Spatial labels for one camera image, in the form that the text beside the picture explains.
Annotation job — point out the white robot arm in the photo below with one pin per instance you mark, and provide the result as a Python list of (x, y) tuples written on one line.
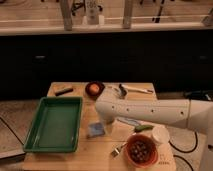
[(194, 115)]

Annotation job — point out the orange fruit in bowl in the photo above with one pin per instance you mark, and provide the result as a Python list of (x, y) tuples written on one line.
[(94, 88)]

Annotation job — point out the right wooden post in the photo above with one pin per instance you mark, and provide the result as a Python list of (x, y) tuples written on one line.
[(127, 16)]

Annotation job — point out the wooden post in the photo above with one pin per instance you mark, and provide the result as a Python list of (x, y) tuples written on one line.
[(66, 14), (127, 16)]

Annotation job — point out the green plastic tray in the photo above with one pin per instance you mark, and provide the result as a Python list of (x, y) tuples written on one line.
[(55, 127)]

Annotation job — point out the white device on shelf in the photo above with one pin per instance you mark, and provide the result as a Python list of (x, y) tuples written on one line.
[(92, 12)]

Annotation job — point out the blue sponge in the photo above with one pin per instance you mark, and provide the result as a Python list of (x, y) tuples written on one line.
[(95, 129)]

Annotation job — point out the left wooden post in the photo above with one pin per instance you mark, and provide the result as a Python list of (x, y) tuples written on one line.
[(66, 14)]

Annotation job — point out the metal fork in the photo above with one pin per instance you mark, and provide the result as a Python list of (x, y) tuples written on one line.
[(117, 150)]

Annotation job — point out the white round lid container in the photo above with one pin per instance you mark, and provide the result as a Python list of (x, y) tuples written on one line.
[(160, 135)]

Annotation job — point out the grey blue cloth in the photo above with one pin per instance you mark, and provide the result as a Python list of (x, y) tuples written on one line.
[(128, 121)]

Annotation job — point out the orange bowl with beads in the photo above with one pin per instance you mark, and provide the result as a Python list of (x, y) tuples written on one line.
[(140, 151)]

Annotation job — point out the dark red bowl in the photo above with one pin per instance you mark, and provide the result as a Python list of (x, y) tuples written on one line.
[(94, 95)]

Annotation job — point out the green pepper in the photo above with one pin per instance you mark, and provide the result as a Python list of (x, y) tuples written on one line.
[(141, 128)]

